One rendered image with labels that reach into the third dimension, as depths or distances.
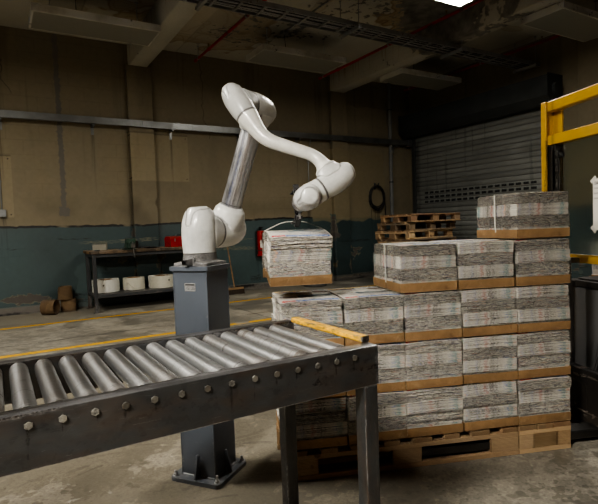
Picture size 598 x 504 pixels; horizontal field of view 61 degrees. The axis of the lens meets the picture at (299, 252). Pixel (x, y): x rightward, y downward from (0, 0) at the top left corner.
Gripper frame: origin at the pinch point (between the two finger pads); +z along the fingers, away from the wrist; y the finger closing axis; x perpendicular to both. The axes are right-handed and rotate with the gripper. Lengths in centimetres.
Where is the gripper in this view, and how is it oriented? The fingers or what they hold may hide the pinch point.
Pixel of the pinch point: (293, 207)
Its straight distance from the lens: 244.4
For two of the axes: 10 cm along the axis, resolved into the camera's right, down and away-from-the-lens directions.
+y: 0.3, 10.0, -0.3
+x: 9.8, -0.3, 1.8
